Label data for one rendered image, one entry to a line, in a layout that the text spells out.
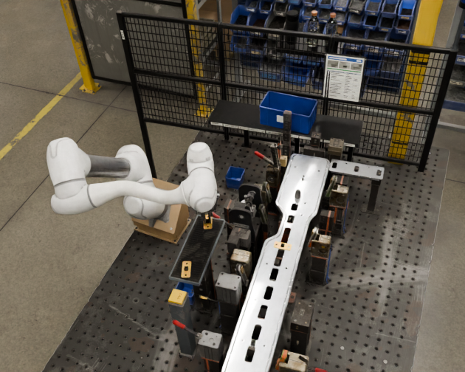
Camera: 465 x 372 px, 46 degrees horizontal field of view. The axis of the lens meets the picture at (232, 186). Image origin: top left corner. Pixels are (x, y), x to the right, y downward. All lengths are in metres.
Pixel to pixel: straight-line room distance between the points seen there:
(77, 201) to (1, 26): 4.95
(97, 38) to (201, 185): 3.28
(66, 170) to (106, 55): 2.98
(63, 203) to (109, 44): 2.96
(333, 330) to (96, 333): 1.16
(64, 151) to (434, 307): 2.51
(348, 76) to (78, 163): 1.58
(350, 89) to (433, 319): 1.54
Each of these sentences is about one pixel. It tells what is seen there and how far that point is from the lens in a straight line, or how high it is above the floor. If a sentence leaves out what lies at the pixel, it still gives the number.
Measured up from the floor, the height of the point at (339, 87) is 1.24.
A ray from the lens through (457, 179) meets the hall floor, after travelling 4.61.
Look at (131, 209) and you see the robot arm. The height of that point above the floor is 1.05.
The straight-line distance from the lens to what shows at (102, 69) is 5.35.
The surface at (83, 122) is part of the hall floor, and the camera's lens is 5.20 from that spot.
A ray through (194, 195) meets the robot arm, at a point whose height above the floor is 1.62.
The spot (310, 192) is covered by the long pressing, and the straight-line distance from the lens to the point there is 2.90.
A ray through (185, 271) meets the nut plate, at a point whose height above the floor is 1.16.
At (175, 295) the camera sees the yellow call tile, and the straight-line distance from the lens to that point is 2.33.
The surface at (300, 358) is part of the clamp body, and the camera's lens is 2.31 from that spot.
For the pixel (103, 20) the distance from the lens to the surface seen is 5.01.
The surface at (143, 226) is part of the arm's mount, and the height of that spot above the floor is 0.76.
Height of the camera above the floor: 3.09
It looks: 45 degrees down
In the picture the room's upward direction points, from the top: 4 degrees counter-clockwise
